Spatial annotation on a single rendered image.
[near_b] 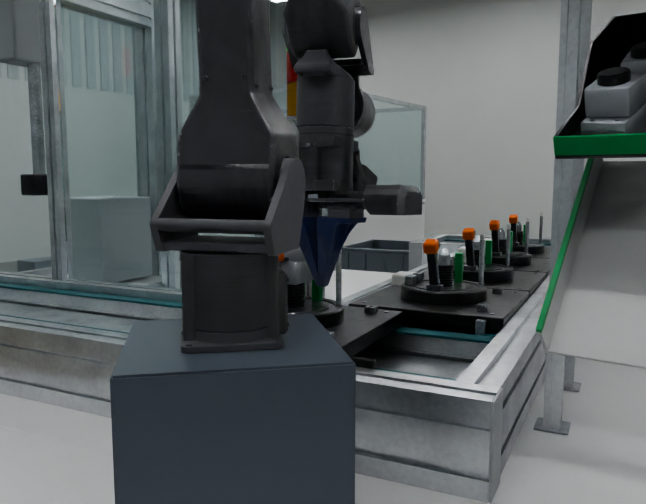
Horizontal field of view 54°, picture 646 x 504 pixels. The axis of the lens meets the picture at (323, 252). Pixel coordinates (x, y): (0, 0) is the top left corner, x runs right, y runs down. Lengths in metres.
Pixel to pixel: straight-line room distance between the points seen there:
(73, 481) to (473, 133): 11.47
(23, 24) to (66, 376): 0.96
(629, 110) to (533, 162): 10.94
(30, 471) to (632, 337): 0.63
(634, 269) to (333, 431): 0.44
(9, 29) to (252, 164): 1.28
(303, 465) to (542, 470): 0.40
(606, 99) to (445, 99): 11.57
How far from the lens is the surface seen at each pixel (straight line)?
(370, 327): 0.84
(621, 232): 0.78
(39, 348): 0.96
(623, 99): 0.68
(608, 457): 0.80
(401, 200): 0.57
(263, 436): 0.38
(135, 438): 0.38
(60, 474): 0.75
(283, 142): 0.42
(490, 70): 12.00
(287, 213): 0.41
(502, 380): 0.69
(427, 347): 0.91
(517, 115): 11.74
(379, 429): 0.67
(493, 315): 0.94
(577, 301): 0.72
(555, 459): 0.77
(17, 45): 1.64
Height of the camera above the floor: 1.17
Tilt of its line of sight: 7 degrees down
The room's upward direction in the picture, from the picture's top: straight up
